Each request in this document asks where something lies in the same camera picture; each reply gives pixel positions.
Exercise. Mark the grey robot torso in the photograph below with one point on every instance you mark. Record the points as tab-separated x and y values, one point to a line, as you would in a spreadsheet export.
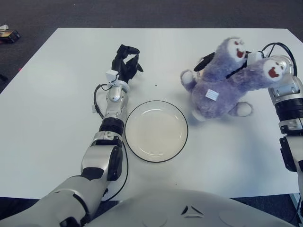
189	212

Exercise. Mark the purple plush bunny doll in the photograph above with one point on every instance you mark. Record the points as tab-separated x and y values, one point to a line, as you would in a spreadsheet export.
217	104

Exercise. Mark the white left wrist module box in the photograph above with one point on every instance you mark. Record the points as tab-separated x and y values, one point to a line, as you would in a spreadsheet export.
112	75

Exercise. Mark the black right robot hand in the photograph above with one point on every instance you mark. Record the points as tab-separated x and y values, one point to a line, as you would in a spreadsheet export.
203	62

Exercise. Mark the white plate with black rim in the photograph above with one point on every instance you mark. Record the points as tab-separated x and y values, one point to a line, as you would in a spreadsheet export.
156	132

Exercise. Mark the white wrist module box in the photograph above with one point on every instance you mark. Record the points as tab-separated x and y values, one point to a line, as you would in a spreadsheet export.
112	75
254	58

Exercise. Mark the dark cardboard box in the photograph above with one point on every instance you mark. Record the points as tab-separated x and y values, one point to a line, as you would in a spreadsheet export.
9	36

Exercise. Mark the white right wrist module box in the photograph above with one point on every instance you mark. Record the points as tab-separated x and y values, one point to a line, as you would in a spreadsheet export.
254	58

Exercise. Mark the crumpled white paper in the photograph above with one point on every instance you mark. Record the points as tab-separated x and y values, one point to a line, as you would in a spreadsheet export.
3	26

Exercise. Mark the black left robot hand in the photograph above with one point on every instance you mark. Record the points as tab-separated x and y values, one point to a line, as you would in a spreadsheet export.
123	68

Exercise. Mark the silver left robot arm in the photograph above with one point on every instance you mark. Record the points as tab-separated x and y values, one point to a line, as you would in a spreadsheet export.
116	111

